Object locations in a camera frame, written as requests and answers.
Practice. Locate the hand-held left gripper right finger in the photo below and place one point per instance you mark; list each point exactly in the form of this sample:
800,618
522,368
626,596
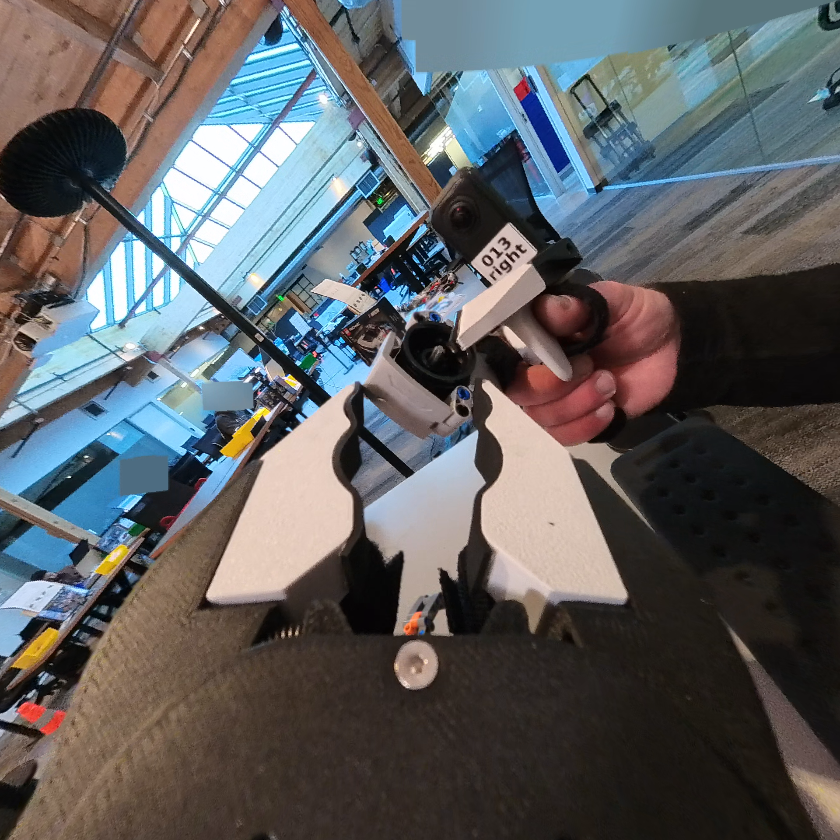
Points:
551,525

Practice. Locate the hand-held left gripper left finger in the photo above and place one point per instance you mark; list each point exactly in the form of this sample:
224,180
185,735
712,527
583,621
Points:
289,525

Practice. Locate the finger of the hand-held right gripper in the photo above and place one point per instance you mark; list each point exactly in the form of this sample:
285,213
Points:
505,302

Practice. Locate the black toy wheel hub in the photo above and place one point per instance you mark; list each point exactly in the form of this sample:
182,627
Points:
433,361

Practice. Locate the long grey panel blue pins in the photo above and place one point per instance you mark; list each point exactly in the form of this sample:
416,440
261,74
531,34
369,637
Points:
394,387

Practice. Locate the person's right forearm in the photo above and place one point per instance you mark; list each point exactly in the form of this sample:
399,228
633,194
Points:
754,341

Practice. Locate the person's right hand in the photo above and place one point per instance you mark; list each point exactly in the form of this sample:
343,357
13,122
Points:
636,348

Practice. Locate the wood-edged table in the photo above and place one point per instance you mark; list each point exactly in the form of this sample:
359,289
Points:
433,298
394,243

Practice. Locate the long cluttered desk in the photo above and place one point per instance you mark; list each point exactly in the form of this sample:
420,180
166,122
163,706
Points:
216,472

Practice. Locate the yellow bin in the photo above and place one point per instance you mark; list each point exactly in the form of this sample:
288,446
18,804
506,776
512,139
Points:
243,434

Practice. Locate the dark product box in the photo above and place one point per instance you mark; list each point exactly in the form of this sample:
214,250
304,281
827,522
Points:
371,331

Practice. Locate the grey block assembly orange pins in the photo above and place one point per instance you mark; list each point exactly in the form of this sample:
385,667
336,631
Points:
420,613

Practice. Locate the white paper sign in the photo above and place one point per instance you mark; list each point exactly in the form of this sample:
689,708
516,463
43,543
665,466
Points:
338,296

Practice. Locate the dark dimpled mat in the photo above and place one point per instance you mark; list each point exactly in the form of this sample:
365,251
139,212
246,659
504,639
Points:
735,558

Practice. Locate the long wood-edged workbench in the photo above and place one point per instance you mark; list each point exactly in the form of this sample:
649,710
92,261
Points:
72,604

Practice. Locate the tall black stand pole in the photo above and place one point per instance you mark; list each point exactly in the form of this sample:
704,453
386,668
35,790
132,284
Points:
164,249

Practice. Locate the white wall-mounted camera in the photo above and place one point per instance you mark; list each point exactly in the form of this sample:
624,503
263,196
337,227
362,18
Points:
56,325

